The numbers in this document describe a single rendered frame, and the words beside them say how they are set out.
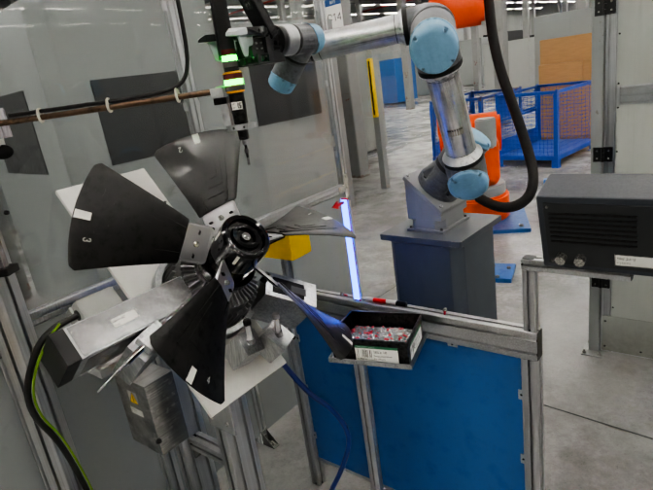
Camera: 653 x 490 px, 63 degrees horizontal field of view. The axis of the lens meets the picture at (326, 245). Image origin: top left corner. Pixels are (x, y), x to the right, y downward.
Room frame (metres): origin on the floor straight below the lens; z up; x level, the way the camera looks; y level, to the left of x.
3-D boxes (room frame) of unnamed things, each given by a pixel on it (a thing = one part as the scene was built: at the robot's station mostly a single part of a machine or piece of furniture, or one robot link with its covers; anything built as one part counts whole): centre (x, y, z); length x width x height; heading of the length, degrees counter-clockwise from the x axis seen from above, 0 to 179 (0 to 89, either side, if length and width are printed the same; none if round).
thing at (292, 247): (1.73, 0.14, 1.02); 0.16 x 0.10 x 0.11; 50
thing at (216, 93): (1.26, 0.16, 1.50); 0.09 x 0.07 x 0.10; 85
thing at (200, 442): (1.30, 0.41, 0.56); 0.19 x 0.04 x 0.04; 50
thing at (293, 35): (1.41, 0.03, 1.64); 0.08 x 0.05 x 0.08; 50
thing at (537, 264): (1.13, -0.56, 1.04); 0.24 x 0.03 x 0.03; 50
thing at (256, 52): (1.35, 0.08, 1.63); 0.12 x 0.08 x 0.09; 140
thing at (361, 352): (1.30, -0.10, 0.85); 0.22 x 0.17 x 0.07; 65
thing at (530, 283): (1.19, -0.48, 0.96); 0.03 x 0.03 x 0.20; 50
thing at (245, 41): (1.24, 0.12, 1.63); 0.09 x 0.03 x 0.06; 161
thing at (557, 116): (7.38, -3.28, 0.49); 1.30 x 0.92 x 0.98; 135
